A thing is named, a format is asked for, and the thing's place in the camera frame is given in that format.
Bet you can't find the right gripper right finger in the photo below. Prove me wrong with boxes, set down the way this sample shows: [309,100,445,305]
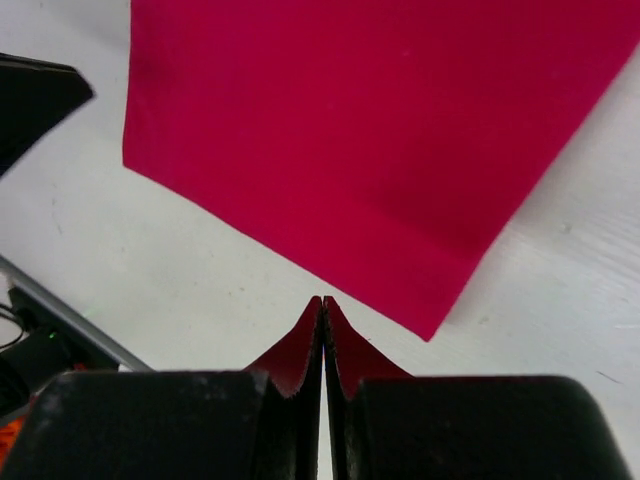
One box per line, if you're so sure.
[323,297,630,479]

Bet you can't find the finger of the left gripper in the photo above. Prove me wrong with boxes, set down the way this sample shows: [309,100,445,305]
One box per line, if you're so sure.
[1,53,94,174]

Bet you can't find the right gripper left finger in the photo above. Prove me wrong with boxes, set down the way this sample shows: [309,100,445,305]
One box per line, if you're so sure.
[1,298,321,479]

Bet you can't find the red t shirt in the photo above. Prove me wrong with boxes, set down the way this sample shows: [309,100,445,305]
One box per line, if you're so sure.
[123,1,639,339]

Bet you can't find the orange object behind base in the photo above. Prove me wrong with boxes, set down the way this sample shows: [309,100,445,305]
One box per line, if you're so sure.
[0,416,25,455]

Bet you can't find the aluminium table edge rail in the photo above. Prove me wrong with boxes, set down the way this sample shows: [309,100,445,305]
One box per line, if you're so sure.
[1,256,153,372]

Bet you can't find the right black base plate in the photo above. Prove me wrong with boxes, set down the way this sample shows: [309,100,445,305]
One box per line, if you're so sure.
[1,286,120,426]

